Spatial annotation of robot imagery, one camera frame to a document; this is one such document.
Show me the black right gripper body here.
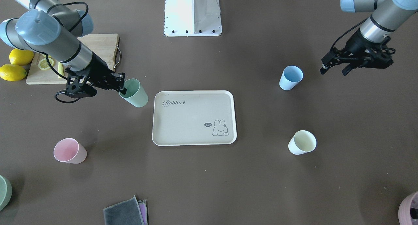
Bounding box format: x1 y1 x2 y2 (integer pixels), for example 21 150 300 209
65 57 124 99

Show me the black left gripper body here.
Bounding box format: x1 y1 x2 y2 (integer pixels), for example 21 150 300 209
323 29 395 69

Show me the mint green cup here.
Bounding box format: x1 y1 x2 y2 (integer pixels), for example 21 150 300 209
119 79 148 108

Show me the light blue cup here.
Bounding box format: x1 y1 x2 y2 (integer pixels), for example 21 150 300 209
279 65 304 91

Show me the pink cup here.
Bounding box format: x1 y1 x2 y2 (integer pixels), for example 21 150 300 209
53 138 88 164

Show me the cream white cup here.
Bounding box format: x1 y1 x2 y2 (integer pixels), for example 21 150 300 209
288 130 317 155

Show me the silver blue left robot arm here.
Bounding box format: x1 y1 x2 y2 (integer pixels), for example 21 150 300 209
320 0 418 75

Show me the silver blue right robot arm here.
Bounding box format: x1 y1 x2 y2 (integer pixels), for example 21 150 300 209
1 0 126 102

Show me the cream rabbit tray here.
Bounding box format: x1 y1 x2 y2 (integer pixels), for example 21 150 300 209
152 90 237 146

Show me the yellow plastic knife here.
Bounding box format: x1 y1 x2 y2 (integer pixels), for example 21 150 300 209
57 62 65 77

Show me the wooden cutting board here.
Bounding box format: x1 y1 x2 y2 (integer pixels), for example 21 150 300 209
26 34 119 85

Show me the lemon half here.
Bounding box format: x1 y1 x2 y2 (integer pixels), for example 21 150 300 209
38 58 54 71

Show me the yellow lemon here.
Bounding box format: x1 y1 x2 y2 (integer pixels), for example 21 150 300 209
9 48 34 66
0 64 27 82

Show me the grey folded cloth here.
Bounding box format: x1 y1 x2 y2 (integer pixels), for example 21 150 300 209
103 196 148 225

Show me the mint green bowl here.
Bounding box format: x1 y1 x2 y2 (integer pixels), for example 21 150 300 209
0 175 12 210

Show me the pink bowl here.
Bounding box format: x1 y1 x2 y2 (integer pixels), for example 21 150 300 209
398 192 418 225

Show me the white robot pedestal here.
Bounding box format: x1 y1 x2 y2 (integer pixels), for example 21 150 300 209
163 0 222 37

